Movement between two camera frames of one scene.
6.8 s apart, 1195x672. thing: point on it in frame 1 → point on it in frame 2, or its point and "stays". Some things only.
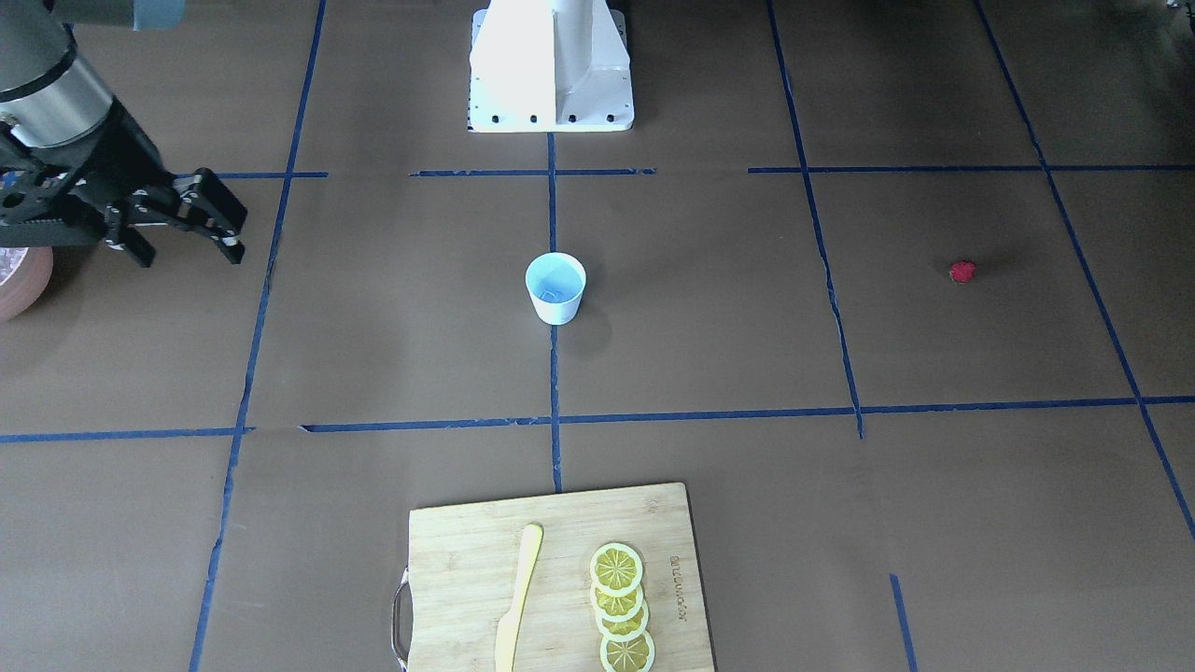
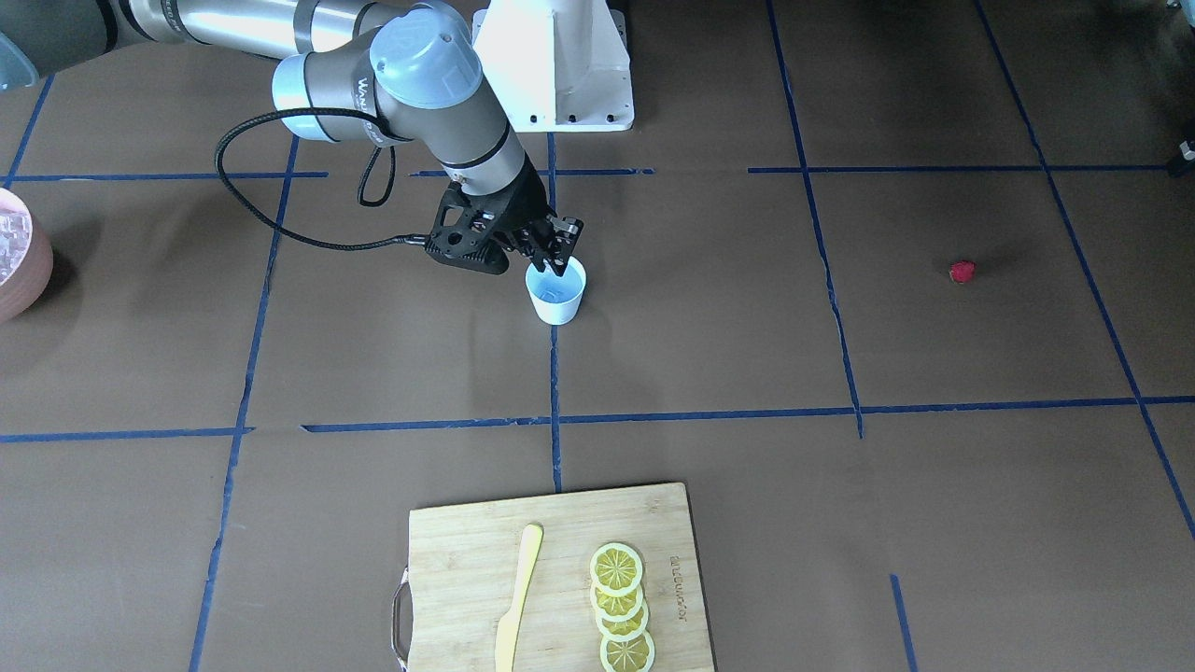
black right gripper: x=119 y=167 → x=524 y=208
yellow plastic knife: x=508 y=627 stays
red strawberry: x=962 y=272 stays
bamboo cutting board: x=466 y=564 stays
